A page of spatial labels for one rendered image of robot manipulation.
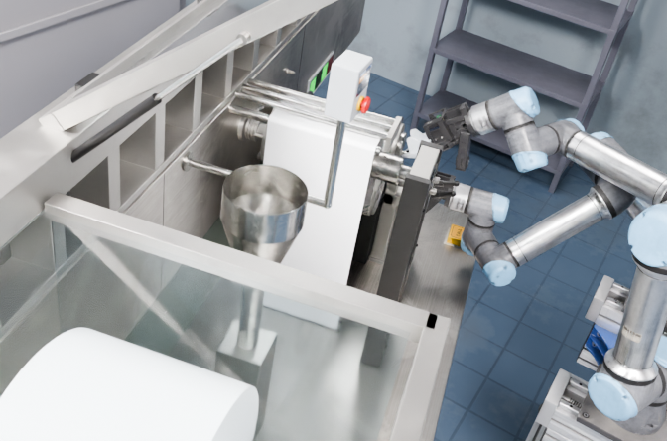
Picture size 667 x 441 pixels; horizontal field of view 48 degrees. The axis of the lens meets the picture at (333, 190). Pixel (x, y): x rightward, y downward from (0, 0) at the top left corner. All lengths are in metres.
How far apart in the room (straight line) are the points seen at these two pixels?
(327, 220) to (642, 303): 0.70
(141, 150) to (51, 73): 2.01
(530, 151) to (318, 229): 0.53
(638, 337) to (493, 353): 1.56
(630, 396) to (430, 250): 0.70
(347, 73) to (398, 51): 3.82
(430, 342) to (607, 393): 0.97
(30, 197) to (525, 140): 1.16
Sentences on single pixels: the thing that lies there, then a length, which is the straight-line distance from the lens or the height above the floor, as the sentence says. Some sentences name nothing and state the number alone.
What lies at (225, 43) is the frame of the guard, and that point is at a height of 1.85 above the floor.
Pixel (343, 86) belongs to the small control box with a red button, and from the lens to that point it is 1.25.
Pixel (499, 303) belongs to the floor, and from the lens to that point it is 3.51.
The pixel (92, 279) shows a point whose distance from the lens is 0.97.
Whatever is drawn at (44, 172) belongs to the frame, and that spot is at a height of 1.64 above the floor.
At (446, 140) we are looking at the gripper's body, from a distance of 1.88.
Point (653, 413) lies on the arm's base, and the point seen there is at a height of 0.88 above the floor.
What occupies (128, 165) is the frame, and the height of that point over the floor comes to 1.46.
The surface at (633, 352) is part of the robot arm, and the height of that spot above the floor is 1.12.
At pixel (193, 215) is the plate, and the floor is 1.25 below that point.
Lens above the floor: 2.24
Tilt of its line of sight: 35 degrees down
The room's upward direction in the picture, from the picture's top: 10 degrees clockwise
